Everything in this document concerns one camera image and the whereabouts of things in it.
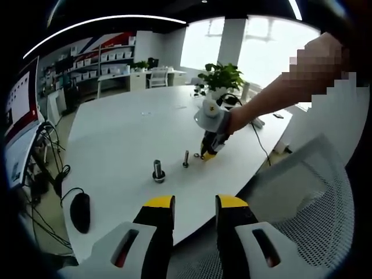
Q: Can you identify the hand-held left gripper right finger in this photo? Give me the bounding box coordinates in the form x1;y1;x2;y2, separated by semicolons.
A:
214;194;306;279

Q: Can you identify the grey mesh office chair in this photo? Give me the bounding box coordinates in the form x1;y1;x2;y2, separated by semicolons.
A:
171;133;354;279

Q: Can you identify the small green potted plant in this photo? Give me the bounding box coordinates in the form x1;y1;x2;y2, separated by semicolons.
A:
130;60;150;72

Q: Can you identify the large threaded steel stud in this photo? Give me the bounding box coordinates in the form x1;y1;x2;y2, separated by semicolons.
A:
151;159;167;185

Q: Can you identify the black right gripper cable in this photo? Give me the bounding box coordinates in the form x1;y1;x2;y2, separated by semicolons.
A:
249;121;273;167

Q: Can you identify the black computer mouse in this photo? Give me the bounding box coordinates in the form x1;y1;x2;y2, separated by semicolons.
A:
69;192;92;234

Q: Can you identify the long ceiling light strip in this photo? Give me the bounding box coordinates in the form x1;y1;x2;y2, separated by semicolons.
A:
23;15;187;59

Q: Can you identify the black cable bundle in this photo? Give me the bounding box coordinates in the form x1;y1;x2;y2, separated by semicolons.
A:
17;121;74;257

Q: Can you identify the black coiled cable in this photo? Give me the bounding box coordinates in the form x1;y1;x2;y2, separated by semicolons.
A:
217;92;242;106

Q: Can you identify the computer monitor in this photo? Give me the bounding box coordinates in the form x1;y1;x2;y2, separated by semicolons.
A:
3;56;40;138

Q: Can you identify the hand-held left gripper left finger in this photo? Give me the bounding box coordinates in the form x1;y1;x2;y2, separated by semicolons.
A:
84;194;176;279

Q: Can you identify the large green potted plant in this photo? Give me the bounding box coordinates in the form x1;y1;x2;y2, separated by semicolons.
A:
192;62;245;102

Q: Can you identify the white slatted chair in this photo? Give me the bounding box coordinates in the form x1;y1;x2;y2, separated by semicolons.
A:
148;67;169;88

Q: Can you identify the black mouse cable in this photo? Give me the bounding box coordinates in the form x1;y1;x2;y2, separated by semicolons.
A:
59;187;85;205

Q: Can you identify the white background desk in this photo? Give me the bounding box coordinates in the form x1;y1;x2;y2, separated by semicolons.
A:
96;69;187;97

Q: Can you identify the shelf with white bins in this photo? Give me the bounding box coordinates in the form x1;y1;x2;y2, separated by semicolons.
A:
57;35;137;83

